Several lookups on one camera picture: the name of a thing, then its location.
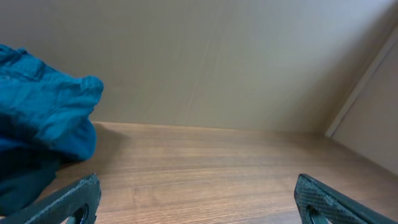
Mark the dark blue denim shorts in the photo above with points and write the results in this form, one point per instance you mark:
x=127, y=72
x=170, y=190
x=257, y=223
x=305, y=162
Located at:
x=45, y=108

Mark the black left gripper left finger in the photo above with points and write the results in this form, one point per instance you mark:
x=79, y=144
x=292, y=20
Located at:
x=75, y=203

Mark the black folded garment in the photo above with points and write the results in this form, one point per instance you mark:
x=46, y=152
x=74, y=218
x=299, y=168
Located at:
x=24, y=175

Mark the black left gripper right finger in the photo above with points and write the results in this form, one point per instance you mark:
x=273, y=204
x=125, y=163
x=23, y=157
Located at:
x=318, y=203

